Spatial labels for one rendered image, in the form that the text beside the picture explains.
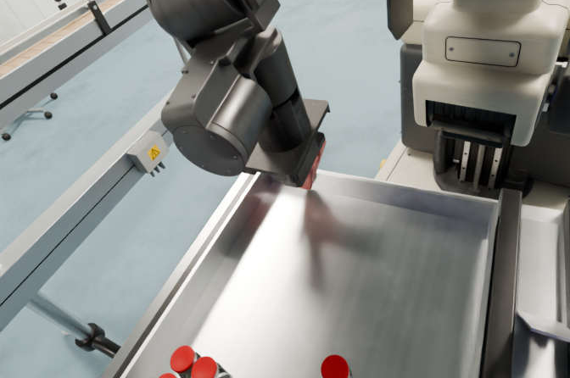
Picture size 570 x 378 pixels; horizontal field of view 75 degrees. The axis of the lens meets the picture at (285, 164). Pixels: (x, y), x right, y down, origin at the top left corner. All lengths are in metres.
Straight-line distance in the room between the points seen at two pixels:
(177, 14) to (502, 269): 0.34
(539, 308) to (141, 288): 1.47
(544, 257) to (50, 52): 1.10
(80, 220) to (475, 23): 1.14
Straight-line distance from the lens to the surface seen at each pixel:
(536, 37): 0.74
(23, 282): 1.26
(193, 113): 0.25
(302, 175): 0.36
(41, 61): 1.14
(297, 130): 0.35
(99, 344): 1.48
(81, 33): 1.20
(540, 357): 0.38
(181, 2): 0.29
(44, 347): 1.80
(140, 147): 1.31
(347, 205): 0.44
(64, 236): 1.27
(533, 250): 0.42
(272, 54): 0.30
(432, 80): 0.78
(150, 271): 1.69
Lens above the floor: 1.22
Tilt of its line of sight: 42 degrees down
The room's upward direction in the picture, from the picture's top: 18 degrees counter-clockwise
